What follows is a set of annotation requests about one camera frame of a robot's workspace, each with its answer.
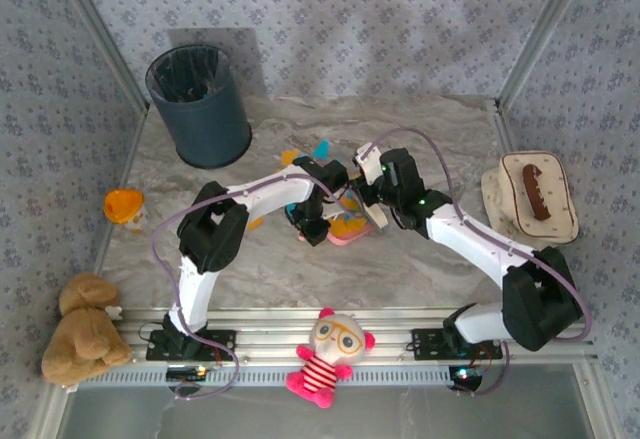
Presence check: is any brown teddy bear plush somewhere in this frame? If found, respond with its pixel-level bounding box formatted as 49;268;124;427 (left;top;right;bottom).
40;271;134;388

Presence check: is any pink plastic dustpan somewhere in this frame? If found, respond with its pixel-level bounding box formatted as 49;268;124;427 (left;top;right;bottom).
298;221;377;247

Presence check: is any orange lidded snack cup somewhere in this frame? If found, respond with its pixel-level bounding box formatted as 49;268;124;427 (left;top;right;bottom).
103;187;147;233

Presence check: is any wooden hand brush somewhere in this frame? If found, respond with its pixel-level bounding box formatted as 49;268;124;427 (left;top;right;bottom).
357;191;390;231

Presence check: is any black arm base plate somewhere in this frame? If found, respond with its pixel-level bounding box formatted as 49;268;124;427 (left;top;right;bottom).
410;327;504;361
144;328;238;362

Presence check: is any brown chocolate eclair toy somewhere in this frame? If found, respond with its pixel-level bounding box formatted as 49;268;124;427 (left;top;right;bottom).
521;163;551;221

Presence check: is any aluminium frame post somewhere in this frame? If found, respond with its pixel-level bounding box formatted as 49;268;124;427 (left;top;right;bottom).
47;0;151;113
496;0;597;110

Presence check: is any pink striped plush doll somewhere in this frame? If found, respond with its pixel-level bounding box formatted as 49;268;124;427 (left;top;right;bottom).
285;307;377;409

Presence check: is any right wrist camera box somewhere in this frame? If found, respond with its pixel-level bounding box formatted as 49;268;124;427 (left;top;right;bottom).
353;144;385;186

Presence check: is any aluminium mounting rail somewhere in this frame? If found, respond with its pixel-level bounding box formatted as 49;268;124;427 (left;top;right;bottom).
79;306;600;366

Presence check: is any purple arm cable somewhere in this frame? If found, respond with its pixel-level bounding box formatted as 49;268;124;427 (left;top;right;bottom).
367;127;593;399
149;173;351;403

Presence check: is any beige fabric pouch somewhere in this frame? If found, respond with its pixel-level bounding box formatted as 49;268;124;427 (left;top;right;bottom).
480;151;580;249

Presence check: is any white slotted cable duct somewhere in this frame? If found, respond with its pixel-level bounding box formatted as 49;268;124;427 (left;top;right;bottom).
79;364;454;390

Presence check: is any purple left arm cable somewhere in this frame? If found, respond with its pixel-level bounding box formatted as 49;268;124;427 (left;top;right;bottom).
149;173;351;403

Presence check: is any dark blue trash bin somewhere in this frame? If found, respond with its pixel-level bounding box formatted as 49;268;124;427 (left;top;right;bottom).
144;43;253;170

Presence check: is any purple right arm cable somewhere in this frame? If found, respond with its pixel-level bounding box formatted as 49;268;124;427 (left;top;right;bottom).
367;127;593;399

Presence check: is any black controller board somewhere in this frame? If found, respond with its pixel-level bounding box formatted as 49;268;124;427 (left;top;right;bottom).
448;365;485;393
165;365;209;384

